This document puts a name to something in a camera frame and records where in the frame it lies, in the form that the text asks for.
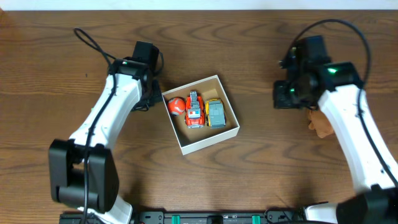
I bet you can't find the red and white ball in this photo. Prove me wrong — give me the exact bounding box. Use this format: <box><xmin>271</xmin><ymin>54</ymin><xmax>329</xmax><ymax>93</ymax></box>
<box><xmin>167</xmin><ymin>97</ymin><xmax>185</xmax><ymax>116</ymax></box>

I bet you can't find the brown plush toy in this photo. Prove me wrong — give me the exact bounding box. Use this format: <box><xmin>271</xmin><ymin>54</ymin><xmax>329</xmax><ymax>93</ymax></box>
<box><xmin>307</xmin><ymin>110</ymin><xmax>335</xmax><ymax>138</ymax></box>

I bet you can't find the red toy fire truck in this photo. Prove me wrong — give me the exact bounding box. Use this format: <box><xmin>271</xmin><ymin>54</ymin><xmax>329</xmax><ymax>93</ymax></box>
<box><xmin>185</xmin><ymin>91</ymin><xmax>205</xmax><ymax>128</ymax></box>

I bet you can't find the white cardboard box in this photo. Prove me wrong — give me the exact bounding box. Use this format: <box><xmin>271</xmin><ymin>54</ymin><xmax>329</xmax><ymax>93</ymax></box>
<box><xmin>162</xmin><ymin>75</ymin><xmax>240</xmax><ymax>155</ymax></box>

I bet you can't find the yellow and grey toy truck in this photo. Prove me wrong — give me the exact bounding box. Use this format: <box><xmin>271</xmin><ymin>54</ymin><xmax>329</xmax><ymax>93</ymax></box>
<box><xmin>205</xmin><ymin>98</ymin><xmax>226</xmax><ymax>129</ymax></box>

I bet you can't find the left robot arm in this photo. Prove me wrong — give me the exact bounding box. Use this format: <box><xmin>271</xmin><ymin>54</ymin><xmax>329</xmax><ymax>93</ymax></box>
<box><xmin>49</xmin><ymin>57</ymin><xmax>160</xmax><ymax>223</ymax></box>

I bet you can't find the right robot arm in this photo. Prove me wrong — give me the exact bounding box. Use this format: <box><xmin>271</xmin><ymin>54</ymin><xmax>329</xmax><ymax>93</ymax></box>
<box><xmin>274</xmin><ymin>61</ymin><xmax>397</xmax><ymax>223</ymax></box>

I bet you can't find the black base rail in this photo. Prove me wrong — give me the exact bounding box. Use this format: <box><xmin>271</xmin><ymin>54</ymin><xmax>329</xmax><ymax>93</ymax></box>
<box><xmin>58</xmin><ymin>208</ymin><xmax>338</xmax><ymax>224</ymax></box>

